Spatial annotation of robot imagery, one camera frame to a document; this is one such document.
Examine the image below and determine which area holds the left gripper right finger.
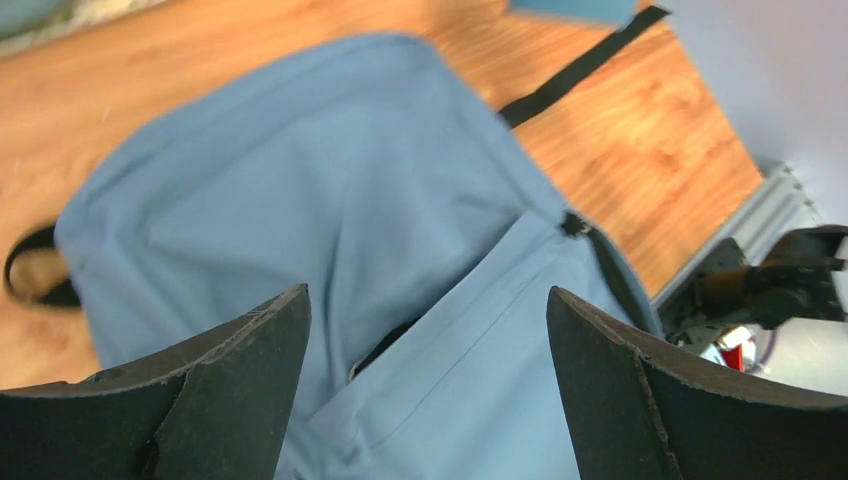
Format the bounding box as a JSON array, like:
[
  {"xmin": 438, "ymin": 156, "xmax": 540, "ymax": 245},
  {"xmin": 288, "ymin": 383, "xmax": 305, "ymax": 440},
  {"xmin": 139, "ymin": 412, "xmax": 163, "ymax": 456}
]
[{"xmin": 547, "ymin": 287, "xmax": 847, "ymax": 479}]

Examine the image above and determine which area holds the floral serving tray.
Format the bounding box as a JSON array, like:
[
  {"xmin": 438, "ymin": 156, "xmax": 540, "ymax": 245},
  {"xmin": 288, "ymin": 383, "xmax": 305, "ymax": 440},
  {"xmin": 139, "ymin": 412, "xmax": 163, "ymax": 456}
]
[{"xmin": 1, "ymin": 1, "xmax": 164, "ymax": 58}]

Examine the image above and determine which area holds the blue fabric backpack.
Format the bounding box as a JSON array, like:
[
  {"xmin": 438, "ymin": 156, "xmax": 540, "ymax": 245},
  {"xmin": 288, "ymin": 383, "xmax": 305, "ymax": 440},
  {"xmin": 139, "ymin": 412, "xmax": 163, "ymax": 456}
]
[{"xmin": 15, "ymin": 6, "xmax": 666, "ymax": 479}]

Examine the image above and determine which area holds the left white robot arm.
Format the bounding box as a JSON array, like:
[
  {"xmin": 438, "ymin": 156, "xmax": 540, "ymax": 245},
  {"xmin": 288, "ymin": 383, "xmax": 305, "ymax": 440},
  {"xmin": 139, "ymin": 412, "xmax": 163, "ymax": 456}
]
[{"xmin": 1, "ymin": 226, "xmax": 847, "ymax": 479}]

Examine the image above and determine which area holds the teal wallet notebook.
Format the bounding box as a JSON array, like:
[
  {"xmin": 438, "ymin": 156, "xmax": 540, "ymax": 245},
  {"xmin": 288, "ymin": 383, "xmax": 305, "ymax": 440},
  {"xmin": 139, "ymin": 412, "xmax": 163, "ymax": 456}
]
[{"xmin": 507, "ymin": 0, "xmax": 639, "ymax": 26}]

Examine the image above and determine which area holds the aluminium frame rail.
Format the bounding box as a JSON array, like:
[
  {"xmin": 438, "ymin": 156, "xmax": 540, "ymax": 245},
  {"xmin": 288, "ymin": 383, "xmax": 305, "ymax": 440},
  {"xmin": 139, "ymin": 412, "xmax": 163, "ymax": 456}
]
[{"xmin": 652, "ymin": 163, "xmax": 823, "ymax": 308}]

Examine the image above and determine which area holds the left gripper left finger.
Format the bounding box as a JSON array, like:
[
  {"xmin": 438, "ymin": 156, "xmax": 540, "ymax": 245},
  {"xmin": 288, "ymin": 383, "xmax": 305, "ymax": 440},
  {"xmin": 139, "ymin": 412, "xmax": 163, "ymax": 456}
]
[{"xmin": 1, "ymin": 284, "xmax": 311, "ymax": 479}]

